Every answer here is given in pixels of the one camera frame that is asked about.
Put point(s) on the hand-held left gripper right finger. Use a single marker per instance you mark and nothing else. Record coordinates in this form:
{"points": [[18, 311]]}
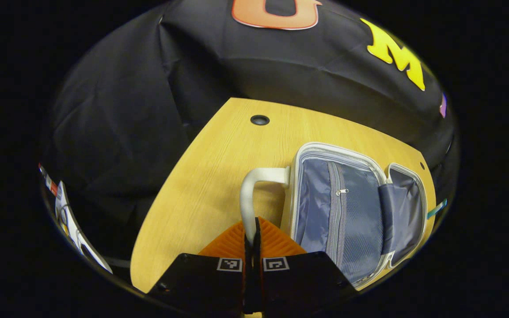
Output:
{"points": [[303, 282]]}

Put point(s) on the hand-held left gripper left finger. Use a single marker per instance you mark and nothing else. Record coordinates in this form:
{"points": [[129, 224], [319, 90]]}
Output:
{"points": [[201, 282]]}

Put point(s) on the white suitcase with grey lining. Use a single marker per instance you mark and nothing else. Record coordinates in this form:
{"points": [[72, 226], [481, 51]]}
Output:
{"points": [[320, 207]]}

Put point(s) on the blue bottle with cap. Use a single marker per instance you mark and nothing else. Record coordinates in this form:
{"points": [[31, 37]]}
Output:
{"points": [[436, 209]]}

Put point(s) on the colourful background clutter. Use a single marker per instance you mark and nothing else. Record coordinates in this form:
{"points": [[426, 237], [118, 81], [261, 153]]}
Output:
{"points": [[66, 212]]}

